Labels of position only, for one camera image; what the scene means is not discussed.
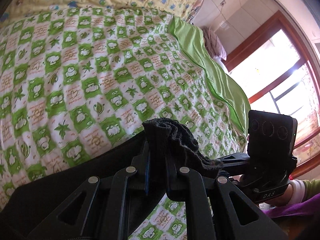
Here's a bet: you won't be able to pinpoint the red wooden window frame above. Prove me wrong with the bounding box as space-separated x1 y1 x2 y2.
226 11 319 179

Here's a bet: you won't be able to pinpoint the dark navy fleece pants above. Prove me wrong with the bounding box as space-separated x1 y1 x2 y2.
1 118 223 239

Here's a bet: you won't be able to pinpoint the green checkered cartoon bedsheet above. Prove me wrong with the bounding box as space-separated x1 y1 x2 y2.
0 6 249 240

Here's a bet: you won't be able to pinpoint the person's right hand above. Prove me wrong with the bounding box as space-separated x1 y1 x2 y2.
266 184 293 207

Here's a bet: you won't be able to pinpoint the green striped sheet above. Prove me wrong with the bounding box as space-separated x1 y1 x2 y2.
168 16 251 134

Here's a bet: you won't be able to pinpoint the black camera module box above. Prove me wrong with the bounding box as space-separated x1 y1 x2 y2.
247 110 298 178

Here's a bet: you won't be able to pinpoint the purple grey cloth bundle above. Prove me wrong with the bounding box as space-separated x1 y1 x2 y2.
202 27 227 61

